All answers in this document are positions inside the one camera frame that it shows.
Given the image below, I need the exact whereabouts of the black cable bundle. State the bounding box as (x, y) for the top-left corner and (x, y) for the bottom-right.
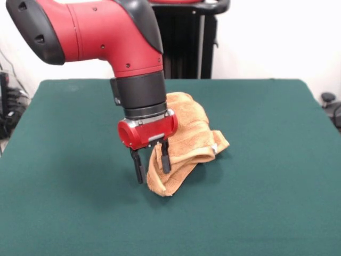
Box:
(0, 86), (30, 140)

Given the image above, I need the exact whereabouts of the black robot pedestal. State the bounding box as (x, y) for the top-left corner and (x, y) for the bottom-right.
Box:
(149, 0), (230, 80)

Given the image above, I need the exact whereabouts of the grey wall cable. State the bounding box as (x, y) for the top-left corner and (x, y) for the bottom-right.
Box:
(0, 49), (29, 95)

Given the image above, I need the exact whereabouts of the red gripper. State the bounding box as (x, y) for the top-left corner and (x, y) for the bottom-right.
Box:
(118, 109), (178, 185)

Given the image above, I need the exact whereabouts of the red robot base ring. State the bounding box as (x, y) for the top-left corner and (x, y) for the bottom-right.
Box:
(149, 0), (204, 5)

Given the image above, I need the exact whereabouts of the black electronics box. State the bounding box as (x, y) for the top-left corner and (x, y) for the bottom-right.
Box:
(0, 70), (11, 119)

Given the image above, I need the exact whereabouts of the dark green tablecloth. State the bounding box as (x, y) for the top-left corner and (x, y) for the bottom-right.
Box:
(0, 78), (341, 256)

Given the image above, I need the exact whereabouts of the orange terry towel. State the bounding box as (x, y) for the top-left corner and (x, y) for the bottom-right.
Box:
(146, 92), (231, 197)

